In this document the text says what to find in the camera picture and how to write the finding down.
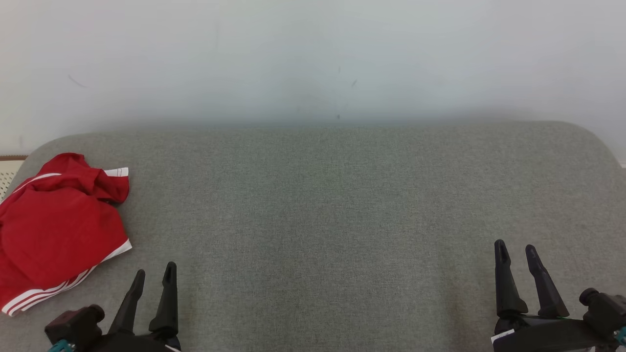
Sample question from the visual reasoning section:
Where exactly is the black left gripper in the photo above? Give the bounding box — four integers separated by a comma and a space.
88, 262, 182, 352

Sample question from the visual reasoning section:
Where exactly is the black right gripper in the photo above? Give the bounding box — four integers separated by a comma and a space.
492, 239, 607, 352

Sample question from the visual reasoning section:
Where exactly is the red basketball jersey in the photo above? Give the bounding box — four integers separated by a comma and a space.
0, 153, 133, 317

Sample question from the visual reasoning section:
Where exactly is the white perforated mat brown rim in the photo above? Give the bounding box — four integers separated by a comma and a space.
0, 155, 28, 201

